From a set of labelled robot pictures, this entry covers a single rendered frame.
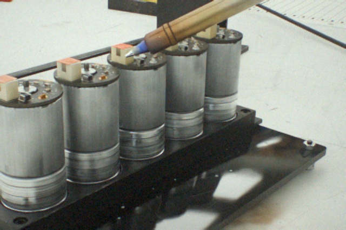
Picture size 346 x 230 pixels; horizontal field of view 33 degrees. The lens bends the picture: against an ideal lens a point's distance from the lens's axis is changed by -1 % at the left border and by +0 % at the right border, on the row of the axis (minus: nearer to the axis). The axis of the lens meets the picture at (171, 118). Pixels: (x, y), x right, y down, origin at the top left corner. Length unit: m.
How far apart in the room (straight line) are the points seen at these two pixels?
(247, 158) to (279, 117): 0.08
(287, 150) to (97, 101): 0.11
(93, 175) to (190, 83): 0.06
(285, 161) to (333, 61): 0.21
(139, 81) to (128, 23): 0.33
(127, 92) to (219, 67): 0.06
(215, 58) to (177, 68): 0.03
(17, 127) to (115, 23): 0.37
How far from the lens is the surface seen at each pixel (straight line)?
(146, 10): 0.60
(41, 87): 0.21
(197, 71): 0.26
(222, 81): 0.28
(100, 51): 0.25
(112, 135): 0.23
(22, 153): 0.21
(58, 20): 0.58
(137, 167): 0.24
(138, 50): 0.22
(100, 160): 0.23
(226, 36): 0.28
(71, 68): 0.22
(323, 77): 0.44
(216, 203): 0.24
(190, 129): 0.27
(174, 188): 0.25
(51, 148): 0.21
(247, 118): 0.30
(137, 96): 0.24
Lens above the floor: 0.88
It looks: 23 degrees down
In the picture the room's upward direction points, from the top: 2 degrees clockwise
